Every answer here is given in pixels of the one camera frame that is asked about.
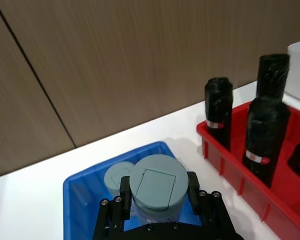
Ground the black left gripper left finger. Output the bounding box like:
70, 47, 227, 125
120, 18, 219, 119
92, 175, 133, 240

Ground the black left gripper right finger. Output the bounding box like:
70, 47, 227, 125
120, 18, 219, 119
186, 171, 238, 237

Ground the large grey-lidded wipes canister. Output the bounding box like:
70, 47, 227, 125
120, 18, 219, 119
128, 154, 189, 226

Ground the small grey-lidded wipes canister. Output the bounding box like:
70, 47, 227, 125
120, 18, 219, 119
103, 161, 137, 201

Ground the blue plastic bin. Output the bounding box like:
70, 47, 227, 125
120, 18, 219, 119
62, 141, 206, 240

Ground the red plastic bin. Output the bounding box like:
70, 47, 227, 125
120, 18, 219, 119
196, 102, 300, 240

